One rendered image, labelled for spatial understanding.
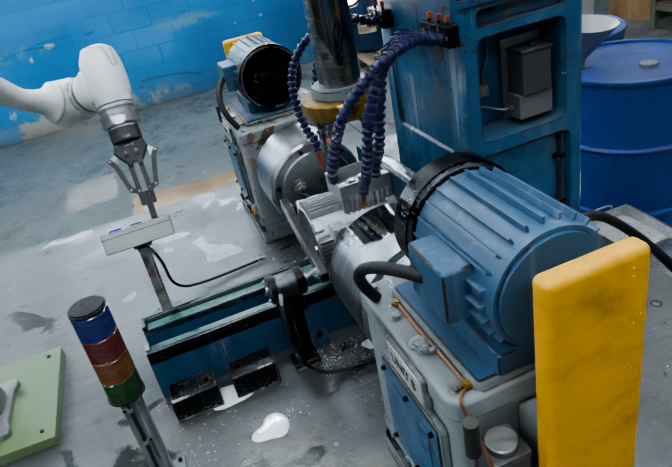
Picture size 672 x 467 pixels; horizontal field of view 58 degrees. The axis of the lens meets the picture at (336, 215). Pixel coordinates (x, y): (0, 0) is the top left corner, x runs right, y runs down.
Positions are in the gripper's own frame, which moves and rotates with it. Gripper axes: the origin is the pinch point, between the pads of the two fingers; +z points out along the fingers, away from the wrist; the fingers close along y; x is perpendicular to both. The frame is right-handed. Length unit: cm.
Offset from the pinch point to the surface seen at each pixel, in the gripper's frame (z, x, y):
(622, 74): 6, 43, 183
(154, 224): 5.3, -3.5, -0.5
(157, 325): 27.7, -15.1, -6.8
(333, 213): 16, -29, 38
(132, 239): 7.1, -3.5, -6.6
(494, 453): 46, -94, 31
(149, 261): 13.7, 1.1, -4.9
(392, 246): 23, -61, 38
